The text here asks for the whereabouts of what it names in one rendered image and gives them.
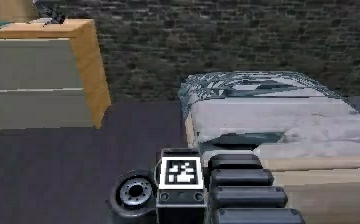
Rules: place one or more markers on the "bed with white blanket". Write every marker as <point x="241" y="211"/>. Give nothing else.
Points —
<point x="288" y="133"/>

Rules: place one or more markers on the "patterned pillow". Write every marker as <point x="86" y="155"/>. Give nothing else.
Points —
<point x="251" y="85"/>

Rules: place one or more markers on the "wooden chest of drawers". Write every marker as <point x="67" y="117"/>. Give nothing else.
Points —
<point x="38" y="80"/>

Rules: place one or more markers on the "small black object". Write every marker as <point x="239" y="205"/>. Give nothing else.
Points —
<point x="54" y="15"/>

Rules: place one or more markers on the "beige lamp shade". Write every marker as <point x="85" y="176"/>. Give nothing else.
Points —
<point x="11" y="10"/>

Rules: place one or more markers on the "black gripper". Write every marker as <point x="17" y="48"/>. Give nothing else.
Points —
<point x="134" y="193"/>

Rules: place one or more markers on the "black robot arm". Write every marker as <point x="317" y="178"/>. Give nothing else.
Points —
<point x="234" y="190"/>

